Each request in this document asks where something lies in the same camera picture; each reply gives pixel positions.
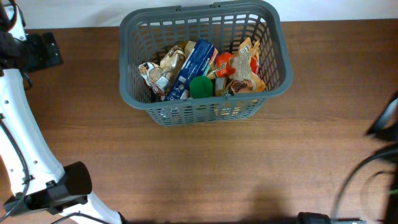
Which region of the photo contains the tan orange snack pouch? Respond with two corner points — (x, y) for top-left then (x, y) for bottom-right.
(214, 37), (266, 96)

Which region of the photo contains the red orange pasta packet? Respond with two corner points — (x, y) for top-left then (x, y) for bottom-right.
(206, 52), (232, 79)

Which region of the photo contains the green lid jar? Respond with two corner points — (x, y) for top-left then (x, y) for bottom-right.
(190, 76), (213, 99)

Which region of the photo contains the blue rectangular food box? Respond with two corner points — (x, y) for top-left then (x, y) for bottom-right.
(165, 39), (218, 101)

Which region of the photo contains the beige brown snack pouch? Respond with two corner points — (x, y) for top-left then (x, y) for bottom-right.
(138, 40), (196, 101)

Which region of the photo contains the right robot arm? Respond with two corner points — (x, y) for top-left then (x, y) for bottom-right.
(294, 93), (397, 224)

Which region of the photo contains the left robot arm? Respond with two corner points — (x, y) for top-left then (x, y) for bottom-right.
(1, 0), (127, 223)

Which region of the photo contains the grey plastic shopping basket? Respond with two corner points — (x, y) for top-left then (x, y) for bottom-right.
(119, 1), (293, 126)

